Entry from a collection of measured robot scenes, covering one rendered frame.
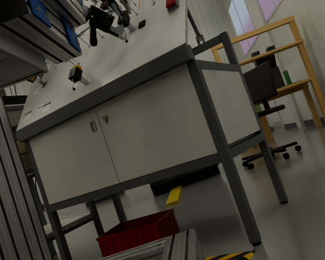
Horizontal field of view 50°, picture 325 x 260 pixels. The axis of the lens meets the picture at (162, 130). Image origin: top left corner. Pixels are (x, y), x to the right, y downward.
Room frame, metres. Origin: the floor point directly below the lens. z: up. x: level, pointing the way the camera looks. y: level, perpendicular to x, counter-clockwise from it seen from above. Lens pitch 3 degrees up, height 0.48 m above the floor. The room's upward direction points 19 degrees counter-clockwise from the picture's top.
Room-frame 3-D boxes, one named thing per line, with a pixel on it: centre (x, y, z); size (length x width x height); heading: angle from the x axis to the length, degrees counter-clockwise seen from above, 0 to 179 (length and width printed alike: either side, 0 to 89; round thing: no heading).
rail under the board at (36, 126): (1.72, 0.29, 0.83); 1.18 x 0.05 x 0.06; 59
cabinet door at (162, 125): (1.59, 0.05, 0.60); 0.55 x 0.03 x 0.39; 59
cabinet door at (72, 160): (1.87, 0.52, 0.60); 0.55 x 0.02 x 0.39; 59
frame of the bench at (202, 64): (1.98, 0.13, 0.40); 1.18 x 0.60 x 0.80; 59
